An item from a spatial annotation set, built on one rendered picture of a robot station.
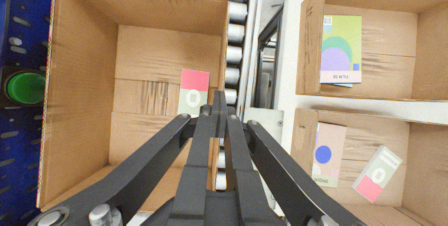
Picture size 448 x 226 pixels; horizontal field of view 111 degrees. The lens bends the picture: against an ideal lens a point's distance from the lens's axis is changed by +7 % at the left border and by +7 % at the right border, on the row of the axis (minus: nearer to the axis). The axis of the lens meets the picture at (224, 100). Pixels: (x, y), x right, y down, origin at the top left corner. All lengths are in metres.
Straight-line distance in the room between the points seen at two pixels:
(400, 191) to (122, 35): 0.95
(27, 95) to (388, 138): 0.97
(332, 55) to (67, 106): 0.62
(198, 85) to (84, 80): 0.24
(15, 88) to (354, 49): 0.81
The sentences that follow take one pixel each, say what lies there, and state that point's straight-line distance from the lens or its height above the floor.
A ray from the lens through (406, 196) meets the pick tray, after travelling 0.80.
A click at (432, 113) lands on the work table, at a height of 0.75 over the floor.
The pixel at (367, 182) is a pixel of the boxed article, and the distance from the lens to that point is 0.68.
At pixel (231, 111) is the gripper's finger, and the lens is 0.16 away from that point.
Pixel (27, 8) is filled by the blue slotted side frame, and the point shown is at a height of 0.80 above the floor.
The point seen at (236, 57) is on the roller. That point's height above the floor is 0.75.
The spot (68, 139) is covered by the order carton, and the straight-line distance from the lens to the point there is 0.42.
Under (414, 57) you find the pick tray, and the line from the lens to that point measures 0.78.
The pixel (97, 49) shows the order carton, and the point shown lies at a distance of 0.47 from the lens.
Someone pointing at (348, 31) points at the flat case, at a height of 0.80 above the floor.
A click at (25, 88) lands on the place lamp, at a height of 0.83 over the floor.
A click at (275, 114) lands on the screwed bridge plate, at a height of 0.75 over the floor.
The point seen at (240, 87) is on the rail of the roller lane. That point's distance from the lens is 0.46.
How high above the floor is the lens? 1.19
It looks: 85 degrees down
